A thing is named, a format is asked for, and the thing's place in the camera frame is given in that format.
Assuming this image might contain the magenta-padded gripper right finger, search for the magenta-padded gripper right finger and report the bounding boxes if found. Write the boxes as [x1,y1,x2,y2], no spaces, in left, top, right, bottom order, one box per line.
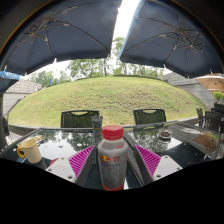
[128,144,184,186]

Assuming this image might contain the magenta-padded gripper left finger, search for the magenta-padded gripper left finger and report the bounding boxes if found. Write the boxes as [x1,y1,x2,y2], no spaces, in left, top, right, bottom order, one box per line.
[45,145,98,188]

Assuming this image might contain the red-capped clear drink bottle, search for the red-capped clear drink bottle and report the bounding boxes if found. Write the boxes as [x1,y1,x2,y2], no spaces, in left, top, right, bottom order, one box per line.
[97,124,129,192]

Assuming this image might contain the small round ashtray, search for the small round ashtray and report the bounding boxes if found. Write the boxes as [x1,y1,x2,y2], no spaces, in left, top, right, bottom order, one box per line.
[158,129,173,141]

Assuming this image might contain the grey squeeze tube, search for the grey squeeze tube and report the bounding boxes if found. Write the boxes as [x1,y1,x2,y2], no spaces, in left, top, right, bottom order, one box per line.
[91,115,104,146]

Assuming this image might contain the black mesh patio chair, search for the black mesh patio chair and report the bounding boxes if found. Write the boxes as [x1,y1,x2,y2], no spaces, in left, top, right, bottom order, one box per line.
[133,108,167,126]
[60,109,100,129]

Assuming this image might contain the group of dark patio chairs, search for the group of dark patio chairs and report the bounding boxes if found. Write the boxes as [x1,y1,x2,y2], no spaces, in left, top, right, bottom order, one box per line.
[195,107,224,133]

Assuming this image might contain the planter with green plants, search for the planter with green plants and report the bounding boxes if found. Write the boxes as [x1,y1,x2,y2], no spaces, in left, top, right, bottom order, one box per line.
[212,91,224,114]

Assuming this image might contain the tan patio umbrella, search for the tan patio umbrella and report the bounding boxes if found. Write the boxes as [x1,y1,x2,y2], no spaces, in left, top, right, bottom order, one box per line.
[195,73,224,93]

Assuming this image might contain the blue umbrella with white print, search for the blue umbrella with white print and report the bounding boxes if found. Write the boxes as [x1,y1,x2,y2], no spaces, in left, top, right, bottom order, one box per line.
[0,70,21,94]

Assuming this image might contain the dark blue patio umbrella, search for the dark blue patio umbrella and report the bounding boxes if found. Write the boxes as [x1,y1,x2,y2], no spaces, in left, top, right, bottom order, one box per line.
[118,0,224,80]
[0,0,123,76]

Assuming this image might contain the cream mug with yellow handle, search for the cream mug with yellow handle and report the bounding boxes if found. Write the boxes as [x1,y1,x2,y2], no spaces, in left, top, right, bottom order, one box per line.
[16,137,43,165]

